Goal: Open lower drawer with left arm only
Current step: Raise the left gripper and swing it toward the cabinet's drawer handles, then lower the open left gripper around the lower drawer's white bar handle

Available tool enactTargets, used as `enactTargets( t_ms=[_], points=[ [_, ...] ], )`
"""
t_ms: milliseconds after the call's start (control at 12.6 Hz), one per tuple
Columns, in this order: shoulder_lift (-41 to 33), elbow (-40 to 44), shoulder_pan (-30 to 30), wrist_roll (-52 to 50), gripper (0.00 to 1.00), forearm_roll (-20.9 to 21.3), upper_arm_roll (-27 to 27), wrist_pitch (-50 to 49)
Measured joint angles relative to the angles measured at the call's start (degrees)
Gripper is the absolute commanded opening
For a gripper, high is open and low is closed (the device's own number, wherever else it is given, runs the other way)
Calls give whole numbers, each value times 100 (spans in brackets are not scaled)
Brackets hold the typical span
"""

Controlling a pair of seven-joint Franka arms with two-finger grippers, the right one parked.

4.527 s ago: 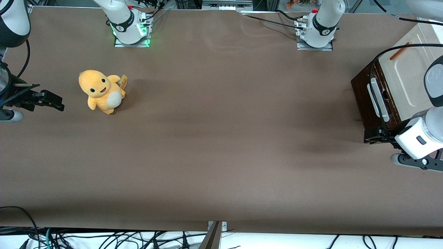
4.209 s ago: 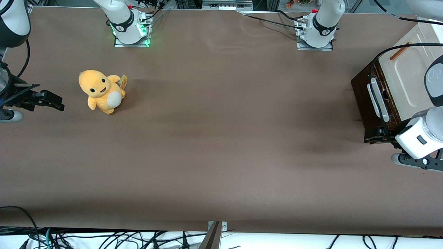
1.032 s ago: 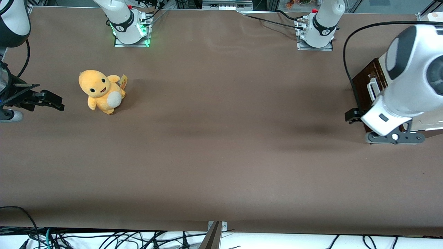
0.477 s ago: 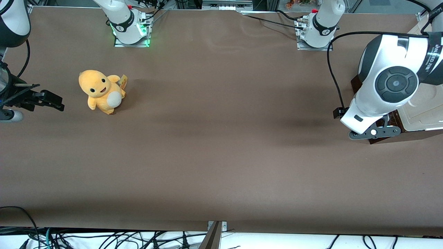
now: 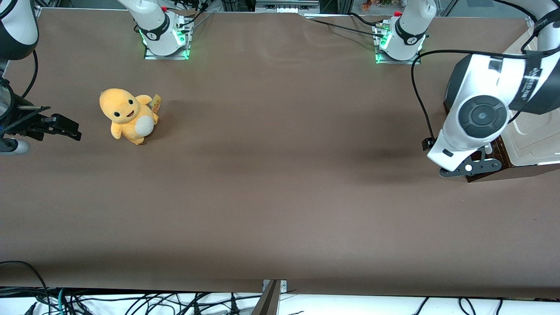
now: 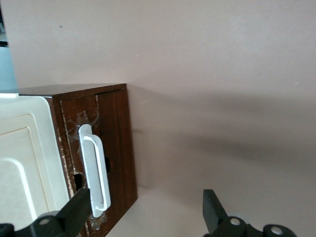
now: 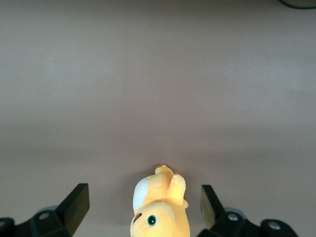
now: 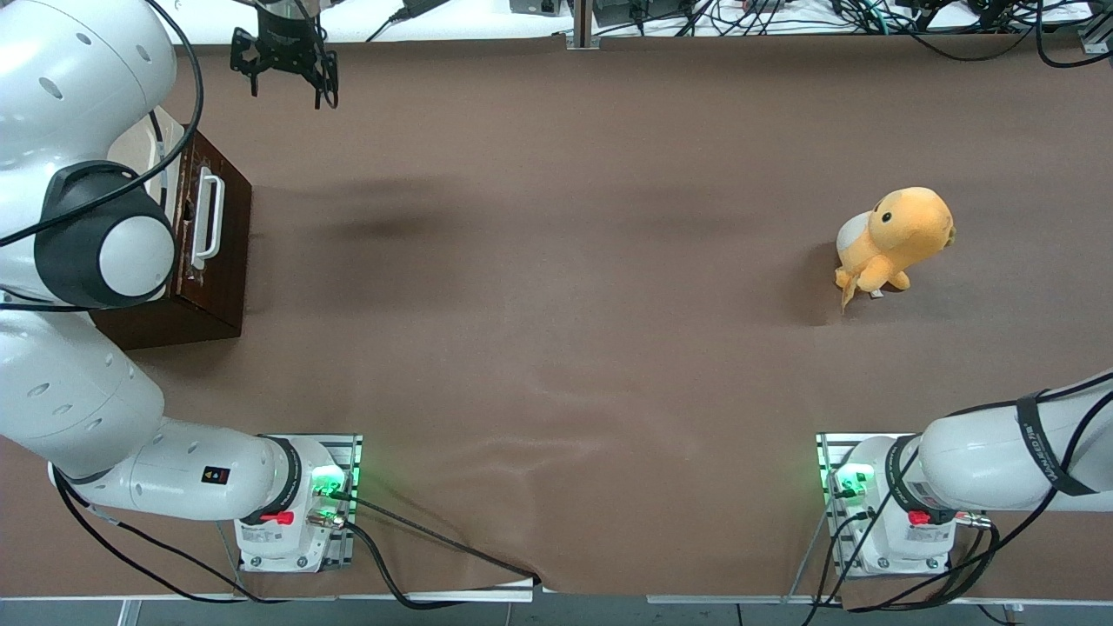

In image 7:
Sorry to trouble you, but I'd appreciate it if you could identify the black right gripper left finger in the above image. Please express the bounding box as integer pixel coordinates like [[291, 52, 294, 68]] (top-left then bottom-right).
[[0, 183, 90, 237]]

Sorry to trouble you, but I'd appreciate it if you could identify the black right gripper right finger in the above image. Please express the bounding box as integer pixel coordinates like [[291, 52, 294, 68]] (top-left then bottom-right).
[[198, 184, 300, 237]]

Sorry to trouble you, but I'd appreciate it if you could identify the yellow plush toy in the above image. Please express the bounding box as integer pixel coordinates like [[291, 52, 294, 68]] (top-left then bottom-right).
[[130, 164, 191, 237]]

